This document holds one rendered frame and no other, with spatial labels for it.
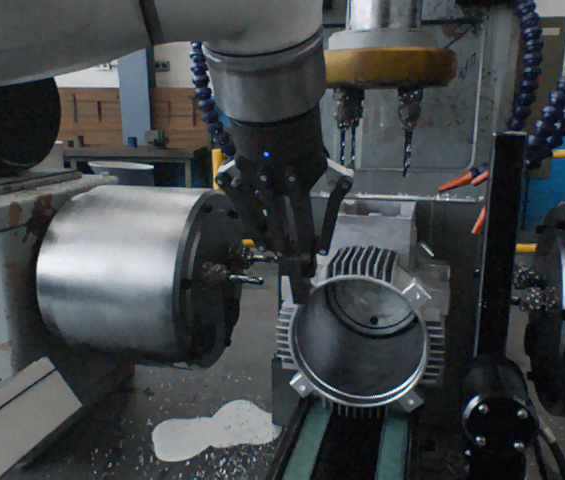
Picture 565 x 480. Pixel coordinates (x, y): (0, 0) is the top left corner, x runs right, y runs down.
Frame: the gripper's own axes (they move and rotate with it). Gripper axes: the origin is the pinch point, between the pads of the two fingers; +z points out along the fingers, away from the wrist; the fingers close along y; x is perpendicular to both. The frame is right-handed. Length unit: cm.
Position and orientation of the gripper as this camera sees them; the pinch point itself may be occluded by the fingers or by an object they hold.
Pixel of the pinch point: (299, 273)
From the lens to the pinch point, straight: 59.2
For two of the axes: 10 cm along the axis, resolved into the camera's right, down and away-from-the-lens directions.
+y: -9.7, -0.6, 2.3
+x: -2.1, 6.9, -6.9
